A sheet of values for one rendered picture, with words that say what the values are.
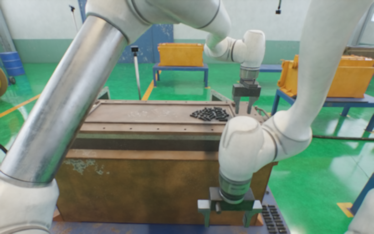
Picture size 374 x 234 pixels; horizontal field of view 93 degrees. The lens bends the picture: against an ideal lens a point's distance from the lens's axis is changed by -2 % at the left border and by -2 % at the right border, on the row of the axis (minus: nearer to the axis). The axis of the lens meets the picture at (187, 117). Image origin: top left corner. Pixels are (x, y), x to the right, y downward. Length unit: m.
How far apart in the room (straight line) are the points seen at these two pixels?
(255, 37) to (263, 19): 9.82
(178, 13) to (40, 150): 0.39
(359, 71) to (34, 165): 4.69
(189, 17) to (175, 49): 5.72
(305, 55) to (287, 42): 10.97
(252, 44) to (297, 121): 0.46
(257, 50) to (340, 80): 3.72
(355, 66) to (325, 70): 4.33
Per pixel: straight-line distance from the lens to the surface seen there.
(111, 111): 1.32
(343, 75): 4.51
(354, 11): 0.31
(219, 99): 1.99
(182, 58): 6.18
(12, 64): 10.11
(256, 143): 0.45
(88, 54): 0.45
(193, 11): 0.43
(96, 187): 1.31
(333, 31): 0.32
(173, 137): 1.03
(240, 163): 0.46
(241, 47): 0.90
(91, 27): 0.48
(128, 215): 1.45
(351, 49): 8.09
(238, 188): 0.53
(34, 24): 12.43
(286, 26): 11.18
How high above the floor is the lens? 1.89
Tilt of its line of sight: 27 degrees down
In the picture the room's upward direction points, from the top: 1 degrees clockwise
